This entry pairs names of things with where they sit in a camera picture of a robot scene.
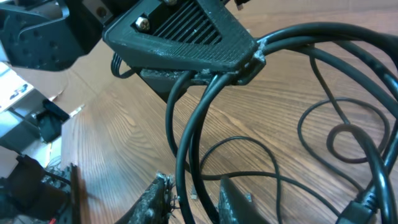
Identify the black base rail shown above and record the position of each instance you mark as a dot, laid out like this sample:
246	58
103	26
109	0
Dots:
37	193

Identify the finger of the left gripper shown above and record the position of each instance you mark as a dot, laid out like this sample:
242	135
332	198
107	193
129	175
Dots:
190	35
162	80

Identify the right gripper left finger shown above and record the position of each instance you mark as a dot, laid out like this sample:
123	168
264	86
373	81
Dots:
155	205

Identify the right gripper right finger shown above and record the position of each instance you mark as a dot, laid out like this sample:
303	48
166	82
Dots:
233	206

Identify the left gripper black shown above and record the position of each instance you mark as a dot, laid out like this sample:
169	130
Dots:
52	35

